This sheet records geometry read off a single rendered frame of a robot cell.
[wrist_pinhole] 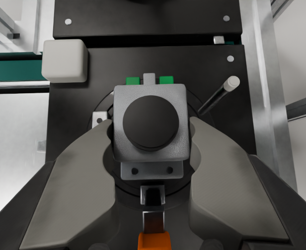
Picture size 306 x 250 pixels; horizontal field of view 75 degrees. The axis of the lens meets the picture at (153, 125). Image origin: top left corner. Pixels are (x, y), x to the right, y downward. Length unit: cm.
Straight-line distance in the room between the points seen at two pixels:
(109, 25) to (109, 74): 7
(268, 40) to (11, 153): 38
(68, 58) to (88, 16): 7
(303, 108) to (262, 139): 7
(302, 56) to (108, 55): 35
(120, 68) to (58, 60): 7
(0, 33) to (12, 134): 13
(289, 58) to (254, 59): 17
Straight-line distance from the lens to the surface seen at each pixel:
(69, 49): 26
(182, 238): 24
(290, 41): 48
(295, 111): 33
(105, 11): 30
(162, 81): 17
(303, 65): 47
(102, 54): 27
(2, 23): 33
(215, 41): 29
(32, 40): 32
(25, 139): 33
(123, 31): 28
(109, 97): 22
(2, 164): 35
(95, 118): 21
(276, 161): 28
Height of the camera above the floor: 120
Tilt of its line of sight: 80 degrees down
